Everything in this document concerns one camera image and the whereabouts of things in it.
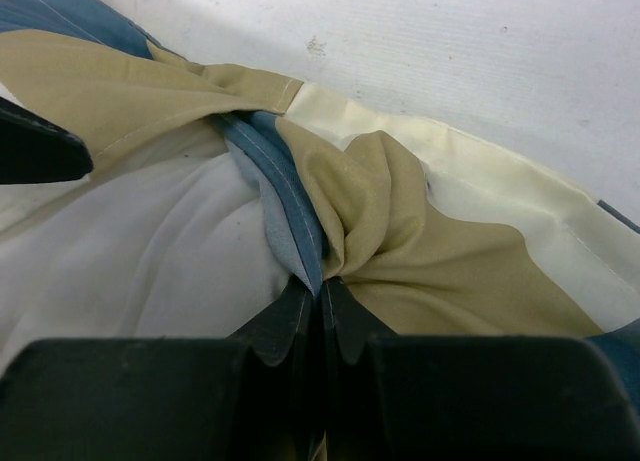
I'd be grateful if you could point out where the white pillow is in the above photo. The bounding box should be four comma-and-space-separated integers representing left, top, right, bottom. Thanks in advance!
0, 80, 306, 372

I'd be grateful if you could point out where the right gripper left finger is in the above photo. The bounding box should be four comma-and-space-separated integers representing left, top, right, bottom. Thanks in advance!
229, 276, 315, 369

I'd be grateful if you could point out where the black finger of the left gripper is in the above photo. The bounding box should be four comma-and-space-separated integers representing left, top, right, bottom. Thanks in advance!
0, 98, 94, 185

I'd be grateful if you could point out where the blue beige checked pillowcase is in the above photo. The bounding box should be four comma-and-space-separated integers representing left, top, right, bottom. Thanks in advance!
1, 0, 639, 351

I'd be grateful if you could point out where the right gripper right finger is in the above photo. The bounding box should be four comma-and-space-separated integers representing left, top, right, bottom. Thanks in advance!
321, 277, 397, 366

